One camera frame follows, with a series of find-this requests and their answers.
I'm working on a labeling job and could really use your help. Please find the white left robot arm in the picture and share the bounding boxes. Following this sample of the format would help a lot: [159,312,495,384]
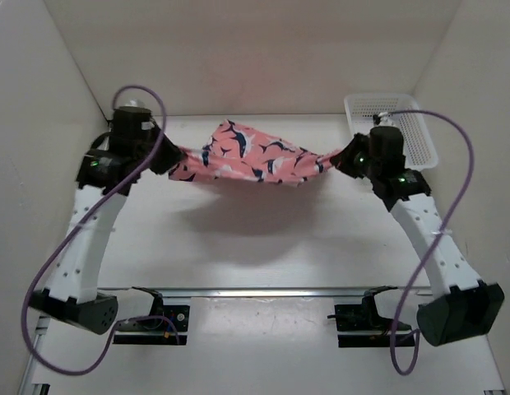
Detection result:
[28,102,184,335]

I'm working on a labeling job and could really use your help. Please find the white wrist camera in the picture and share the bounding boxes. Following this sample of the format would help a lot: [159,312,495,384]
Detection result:
[124,99,145,108]
[373,112,396,128]

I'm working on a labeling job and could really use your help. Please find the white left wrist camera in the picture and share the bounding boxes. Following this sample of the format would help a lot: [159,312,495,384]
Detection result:
[124,99,145,108]

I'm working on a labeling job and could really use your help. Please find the pink shark print shorts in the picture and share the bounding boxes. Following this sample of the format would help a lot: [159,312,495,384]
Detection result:
[169,119,340,186]

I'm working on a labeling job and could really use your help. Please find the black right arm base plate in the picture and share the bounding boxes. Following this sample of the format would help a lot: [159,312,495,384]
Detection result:
[327,286,398,349]

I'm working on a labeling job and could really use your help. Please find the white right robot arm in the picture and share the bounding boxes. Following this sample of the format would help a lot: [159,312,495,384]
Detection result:
[331,126,504,346]

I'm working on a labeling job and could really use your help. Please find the white plastic basket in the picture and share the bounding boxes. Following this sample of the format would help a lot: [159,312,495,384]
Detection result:
[344,93,438,171]

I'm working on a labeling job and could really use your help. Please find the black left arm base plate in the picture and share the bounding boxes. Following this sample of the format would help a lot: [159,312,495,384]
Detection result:
[113,287,190,346]

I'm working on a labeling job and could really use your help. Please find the aluminium front rail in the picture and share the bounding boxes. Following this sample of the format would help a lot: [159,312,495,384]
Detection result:
[96,286,441,300]

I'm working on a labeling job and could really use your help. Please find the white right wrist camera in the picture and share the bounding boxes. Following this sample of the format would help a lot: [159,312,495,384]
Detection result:
[373,112,396,128]

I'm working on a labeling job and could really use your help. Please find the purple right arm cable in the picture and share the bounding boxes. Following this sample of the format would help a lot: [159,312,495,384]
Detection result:
[378,109,473,375]

